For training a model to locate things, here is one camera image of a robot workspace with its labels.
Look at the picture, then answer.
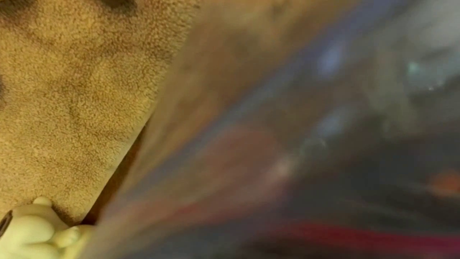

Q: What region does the clear plastic zip bag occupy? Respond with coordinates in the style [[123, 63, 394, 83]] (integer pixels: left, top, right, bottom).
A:
[[81, 0, 460, 259]]

